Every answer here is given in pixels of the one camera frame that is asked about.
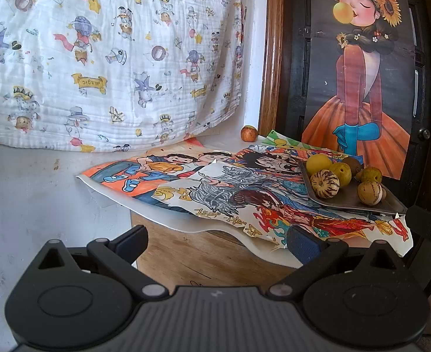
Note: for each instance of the small yellow-brown fruit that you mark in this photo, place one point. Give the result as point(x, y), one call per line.
point(371, 174)

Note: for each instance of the wall poster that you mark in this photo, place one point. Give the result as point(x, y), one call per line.
point(358, 80)

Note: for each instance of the yellow round fruit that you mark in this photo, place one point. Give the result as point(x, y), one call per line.
point(318, 163)

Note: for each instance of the large striped melon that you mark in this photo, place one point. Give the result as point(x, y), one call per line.
point(324, 184)

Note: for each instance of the black door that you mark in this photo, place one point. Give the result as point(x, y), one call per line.
point(296, 80)

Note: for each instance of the red-yellow apple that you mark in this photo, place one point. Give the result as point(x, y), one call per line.
point(249, 133)

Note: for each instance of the brown kiwi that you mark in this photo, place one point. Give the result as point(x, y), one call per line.
point(355, 165)

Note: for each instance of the round door knob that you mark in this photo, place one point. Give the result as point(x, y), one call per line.
point(424, 134)

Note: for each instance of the large green pear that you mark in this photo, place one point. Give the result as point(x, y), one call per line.
point(341, 172)

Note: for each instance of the green-border cartoon poster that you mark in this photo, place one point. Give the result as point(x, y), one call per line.
point(274, 157)

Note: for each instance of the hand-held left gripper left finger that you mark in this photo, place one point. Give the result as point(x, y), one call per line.
point(133, 242)

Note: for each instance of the tan striped fruit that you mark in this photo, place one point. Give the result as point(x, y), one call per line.
point(370, 193)

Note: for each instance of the phoenix drawing sheet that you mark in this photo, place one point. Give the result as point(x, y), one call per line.
point(274, 209)

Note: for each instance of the metal tray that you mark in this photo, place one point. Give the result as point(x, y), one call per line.
point(347, 201)

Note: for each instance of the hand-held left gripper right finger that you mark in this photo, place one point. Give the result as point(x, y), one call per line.
point(303, 245)

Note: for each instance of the printed white blanket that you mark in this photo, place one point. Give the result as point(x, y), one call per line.
point(109, 62)

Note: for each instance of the wooden door frame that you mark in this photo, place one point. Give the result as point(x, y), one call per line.
point(272, 62)

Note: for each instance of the orange-border cartoon poster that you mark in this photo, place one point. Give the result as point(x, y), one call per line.
point(138, 171)

